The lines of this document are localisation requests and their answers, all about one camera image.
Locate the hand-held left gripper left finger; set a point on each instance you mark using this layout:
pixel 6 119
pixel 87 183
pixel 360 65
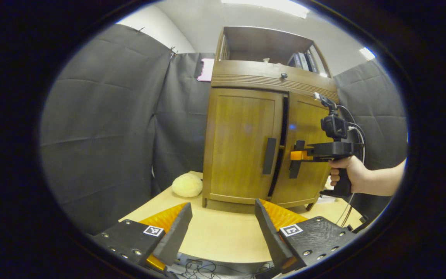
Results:
pixel 174 240

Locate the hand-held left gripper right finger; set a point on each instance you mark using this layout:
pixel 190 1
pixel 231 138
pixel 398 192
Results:
pixel 273 240

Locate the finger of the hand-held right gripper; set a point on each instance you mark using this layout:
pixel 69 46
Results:
pixel 300 155

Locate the wooden shoe cabinet door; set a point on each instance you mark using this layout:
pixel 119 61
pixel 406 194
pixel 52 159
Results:
pixel 238 147
pixel 308 124

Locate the wooden double-door shoe cabinet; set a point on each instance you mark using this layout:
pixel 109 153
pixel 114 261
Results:
pixel 261 40

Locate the wooden cabinet drawer with knob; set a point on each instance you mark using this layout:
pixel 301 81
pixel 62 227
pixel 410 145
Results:
pixel 246 75

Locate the cream plush ball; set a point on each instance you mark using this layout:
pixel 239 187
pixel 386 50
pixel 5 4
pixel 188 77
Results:
pixel 187 185

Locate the small ceiling light panel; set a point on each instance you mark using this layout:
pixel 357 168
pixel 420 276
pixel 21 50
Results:
pixel 367 53

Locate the long ceiling light panel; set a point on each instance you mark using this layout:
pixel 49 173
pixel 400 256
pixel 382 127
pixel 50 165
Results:
pixel 269 6

